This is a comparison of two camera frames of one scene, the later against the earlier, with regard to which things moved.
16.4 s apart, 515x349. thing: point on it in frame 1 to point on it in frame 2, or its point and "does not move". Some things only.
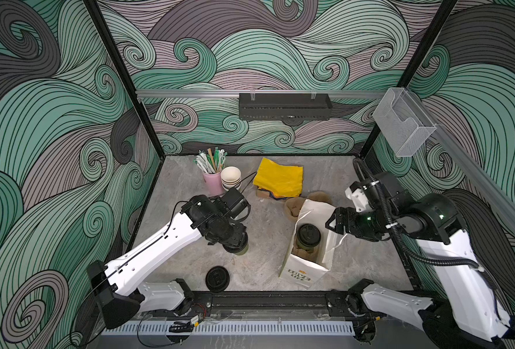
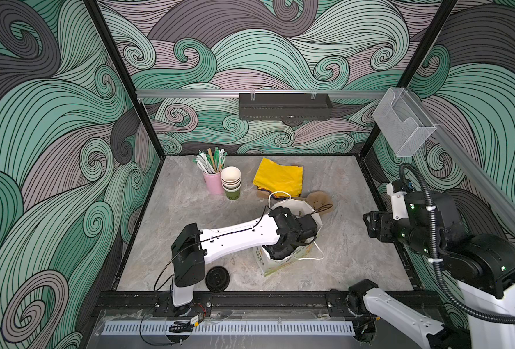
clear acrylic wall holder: x=401 y=121 does not move
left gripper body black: x=229 y=234 to x=276 y=254
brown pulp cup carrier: x=292 y=206 does not move
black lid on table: x=217 y=278 does not move
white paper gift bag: x=303 y=271 to x=272 y=266
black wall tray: x=289 y=107 does not move
